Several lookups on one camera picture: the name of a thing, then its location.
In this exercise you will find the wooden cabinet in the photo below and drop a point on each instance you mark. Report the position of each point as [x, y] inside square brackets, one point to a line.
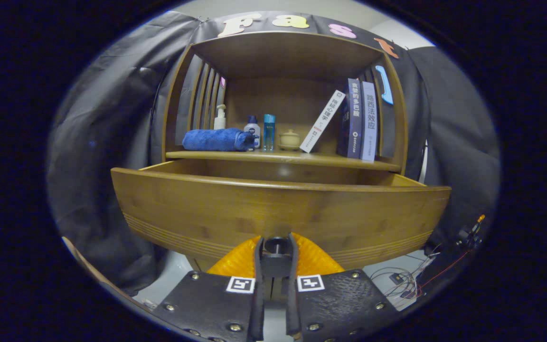
[292, 57]

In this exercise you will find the folded blue towel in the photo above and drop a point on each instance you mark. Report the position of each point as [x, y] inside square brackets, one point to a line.
[216, 140]

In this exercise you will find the black drawer knob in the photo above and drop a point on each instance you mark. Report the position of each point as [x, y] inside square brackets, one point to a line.
[276, 263]

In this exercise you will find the clear blue bottle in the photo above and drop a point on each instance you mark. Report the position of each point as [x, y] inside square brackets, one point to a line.
[269, 133]

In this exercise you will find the lavender book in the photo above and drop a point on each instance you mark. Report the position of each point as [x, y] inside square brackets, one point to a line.
[369, 123]

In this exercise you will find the black device with orange tip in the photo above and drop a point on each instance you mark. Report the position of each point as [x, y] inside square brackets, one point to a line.
[468, 235]

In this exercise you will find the beige lidded teacup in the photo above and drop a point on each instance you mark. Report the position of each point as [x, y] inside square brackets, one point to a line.
[289, 140]

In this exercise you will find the wooden drawer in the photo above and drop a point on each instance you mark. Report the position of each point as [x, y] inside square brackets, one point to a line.
[207, 209]

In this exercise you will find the white book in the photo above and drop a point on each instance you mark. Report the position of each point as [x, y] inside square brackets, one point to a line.
[323, 121]

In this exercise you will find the small black electronic module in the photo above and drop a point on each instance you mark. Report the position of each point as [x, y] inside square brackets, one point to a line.
[396, 278]

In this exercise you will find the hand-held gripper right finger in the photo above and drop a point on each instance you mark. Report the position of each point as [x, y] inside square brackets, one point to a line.
[344, 299]

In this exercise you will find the white lotion bottle blue cap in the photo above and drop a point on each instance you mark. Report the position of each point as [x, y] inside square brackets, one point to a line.
[252, 129]

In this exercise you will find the white pump bottle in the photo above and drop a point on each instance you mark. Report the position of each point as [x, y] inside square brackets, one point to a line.
[220, 122]

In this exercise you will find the wooden countertop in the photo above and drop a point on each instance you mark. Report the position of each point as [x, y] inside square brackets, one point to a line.
[273, 157]

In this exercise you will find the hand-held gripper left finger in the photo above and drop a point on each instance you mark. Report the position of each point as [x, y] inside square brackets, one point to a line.
[207, 299]

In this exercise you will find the black backdrop cloth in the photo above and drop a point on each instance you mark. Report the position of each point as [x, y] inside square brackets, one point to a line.
[102, 142]

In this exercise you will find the dark blue book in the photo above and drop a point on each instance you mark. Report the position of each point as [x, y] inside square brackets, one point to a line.
[355, 118]

